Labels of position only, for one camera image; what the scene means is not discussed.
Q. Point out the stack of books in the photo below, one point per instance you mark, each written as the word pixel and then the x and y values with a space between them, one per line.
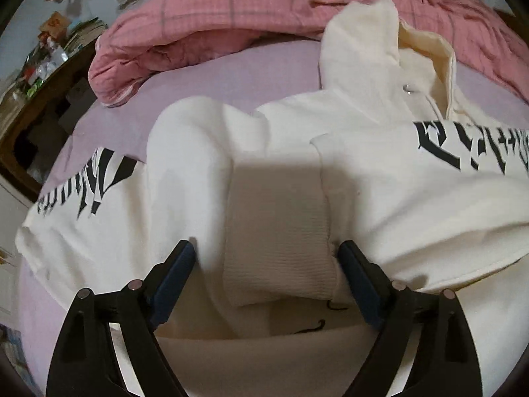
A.
pixel 86 33

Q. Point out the pink checked quilt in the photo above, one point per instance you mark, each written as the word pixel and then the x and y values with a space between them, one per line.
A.
pixel 227 12

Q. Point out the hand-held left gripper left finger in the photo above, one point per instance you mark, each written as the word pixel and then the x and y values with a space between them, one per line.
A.
pixel 173 285

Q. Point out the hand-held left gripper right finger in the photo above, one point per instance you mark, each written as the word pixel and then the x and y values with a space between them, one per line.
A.
pixel 363 289

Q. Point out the white cabinet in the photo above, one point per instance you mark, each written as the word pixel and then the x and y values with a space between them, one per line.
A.
pixel 6 223

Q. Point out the dark wooden desk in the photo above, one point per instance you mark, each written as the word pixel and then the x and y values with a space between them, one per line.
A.
pixel 12 169

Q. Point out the white printed hoodie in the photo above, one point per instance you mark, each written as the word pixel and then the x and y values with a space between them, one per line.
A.
pixel 372 182

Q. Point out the orange snack bag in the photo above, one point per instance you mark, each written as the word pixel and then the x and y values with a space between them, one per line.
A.
pixel 53 22

